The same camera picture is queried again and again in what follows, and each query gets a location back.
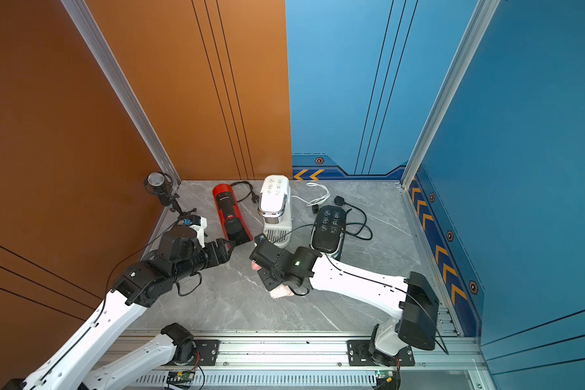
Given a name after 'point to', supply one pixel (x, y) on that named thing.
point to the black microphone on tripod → (160, 184)
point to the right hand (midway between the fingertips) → (269, 270)
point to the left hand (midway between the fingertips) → (228, 243)
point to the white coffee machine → (275, 204)
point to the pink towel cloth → (279, 292)
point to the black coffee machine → (328, 232)
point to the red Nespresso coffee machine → (235, 225)
